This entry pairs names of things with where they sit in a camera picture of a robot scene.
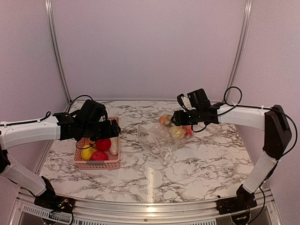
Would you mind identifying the orange fake pumpkin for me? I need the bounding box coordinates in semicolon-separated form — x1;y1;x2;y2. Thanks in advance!
84;138;94;145

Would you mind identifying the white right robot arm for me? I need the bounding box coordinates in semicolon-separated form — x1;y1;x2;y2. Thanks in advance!
171;86;298;215

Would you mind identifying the aluminium frame post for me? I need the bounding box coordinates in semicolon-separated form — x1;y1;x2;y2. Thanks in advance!
45;0;71;104
226;0;253;89

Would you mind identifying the red orange fake fruit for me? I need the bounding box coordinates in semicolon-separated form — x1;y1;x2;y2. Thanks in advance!
182;125;193;137

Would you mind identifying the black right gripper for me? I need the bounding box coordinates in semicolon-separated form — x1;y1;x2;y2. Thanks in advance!
172;108;203;126

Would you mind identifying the pale green fake cabbage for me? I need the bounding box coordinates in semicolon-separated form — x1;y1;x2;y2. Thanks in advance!
109;137;119;156

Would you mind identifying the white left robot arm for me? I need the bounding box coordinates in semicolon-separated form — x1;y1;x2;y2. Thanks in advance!
0;99;120;212

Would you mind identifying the right aluminium frame post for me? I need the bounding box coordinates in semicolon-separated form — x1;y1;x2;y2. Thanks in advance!
226;0;253;89

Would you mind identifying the orange fake tangerine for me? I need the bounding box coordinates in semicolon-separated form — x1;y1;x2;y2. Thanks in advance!
159;114;172;126

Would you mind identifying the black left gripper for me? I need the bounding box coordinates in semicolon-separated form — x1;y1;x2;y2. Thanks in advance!
81;119;121;142

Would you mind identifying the clear zip top bag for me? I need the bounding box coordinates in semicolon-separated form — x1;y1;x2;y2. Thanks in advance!
137;120;194;165

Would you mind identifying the pink perforated plastic basket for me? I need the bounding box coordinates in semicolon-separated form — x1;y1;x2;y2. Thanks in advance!
74;117;120;171

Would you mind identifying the red fake tomato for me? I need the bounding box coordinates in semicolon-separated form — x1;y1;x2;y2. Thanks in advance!
91;151;108;161

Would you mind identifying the left aluminium frame post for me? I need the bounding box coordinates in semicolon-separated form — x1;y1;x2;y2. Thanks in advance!
45;0;71;104

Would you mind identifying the red fake apple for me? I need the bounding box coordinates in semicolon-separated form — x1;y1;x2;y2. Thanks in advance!
95;138;112;151

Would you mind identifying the yellow fake peach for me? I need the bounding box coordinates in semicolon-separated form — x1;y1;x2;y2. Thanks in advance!
169;126;186;140

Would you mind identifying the aluminium front rail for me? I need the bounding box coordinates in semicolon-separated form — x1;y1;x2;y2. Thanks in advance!
8;188;282;225

